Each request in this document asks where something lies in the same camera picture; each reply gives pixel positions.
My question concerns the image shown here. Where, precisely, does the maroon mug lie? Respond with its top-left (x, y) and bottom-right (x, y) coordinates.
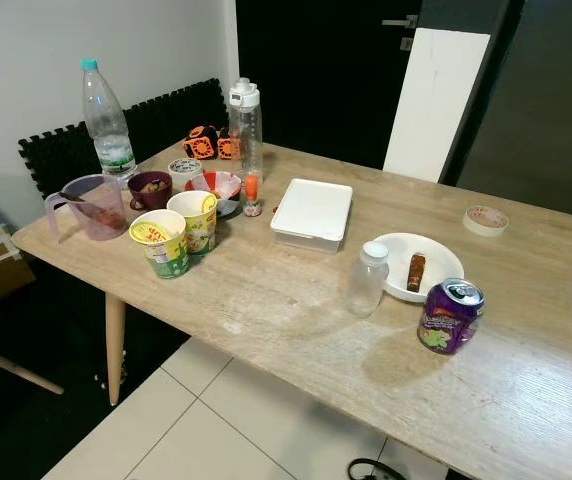
top-left (128, 170), bottom-right (175, 212)

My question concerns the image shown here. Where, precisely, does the small orange cap bottle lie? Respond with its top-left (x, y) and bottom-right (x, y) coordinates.
top-left (244, 173), bottom-right (263, 218)

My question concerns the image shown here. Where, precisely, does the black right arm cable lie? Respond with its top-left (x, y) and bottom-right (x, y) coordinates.
top-left (346, 457), bottom-right (412, 480)

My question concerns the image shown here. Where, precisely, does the clear sport bottle white lid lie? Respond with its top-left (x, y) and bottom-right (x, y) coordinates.
top-left (228, 78), bottom-right (263, 186)

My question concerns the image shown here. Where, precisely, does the brown food piece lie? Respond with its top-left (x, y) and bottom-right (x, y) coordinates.
top-left (406, 253), bottom-right (427, 294)

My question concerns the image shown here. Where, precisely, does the red white bowl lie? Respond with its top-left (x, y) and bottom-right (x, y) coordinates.
top-left (188, 170), bottom-right (244, 219)

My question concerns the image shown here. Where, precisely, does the purple translucent jug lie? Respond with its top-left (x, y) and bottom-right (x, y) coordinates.
top-left (44, 174), bottom-right (127, 241)

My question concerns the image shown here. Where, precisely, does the small clear bottle white cap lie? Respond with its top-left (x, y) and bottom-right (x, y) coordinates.
top-left (346, 240), bottom-right (391, 319)

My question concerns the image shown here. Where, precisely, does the grey fridge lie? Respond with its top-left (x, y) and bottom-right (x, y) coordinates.
top-left (444, 0), bottom-right (572, 198)

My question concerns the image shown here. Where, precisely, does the black door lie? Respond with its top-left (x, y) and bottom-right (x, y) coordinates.
top-left (236, 0), bottom-right (522, 173)

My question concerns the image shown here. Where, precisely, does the white shallow dish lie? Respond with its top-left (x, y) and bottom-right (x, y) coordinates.
top-left (371, 232), bottom-right (467, 304)

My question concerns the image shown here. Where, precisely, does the black foam tile mat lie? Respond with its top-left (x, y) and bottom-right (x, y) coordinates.
top-left (18, 78), bottom-right (232, 201)

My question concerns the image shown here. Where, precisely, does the taped brown cardboard box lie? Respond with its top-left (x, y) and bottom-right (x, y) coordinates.
top-left (0, 225), bottom-right (37, 301)

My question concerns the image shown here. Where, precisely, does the metal door handle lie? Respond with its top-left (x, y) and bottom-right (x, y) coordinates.
top-left (381, 14), bottom-right (419, 29)

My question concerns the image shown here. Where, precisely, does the white lidded food container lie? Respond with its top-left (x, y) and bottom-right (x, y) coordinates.
top-left (269, 178), bottom-right (355, 255)

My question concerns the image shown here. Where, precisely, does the yellow green noodle cup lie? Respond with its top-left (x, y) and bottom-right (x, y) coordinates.
top-left (129, 209), bottom-right (191, 280)
top-left (166, 190), bottom-right (220, 256)

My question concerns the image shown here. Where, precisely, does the light wooden dining table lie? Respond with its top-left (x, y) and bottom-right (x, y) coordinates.
top-left (12, 140), bottom-right (572, 480)

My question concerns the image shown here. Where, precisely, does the purple drink can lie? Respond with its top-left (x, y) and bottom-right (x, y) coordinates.
top-left (417, 277), bottom-right (487, 357)

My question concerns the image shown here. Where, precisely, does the tall clear bottle teal cap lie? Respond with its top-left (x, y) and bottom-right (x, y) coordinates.
top-left (79, 58), bottom-right (137, 181)

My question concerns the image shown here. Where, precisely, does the white board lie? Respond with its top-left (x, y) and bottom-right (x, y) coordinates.
top-left (382, 28), bottom-right (493, 184)

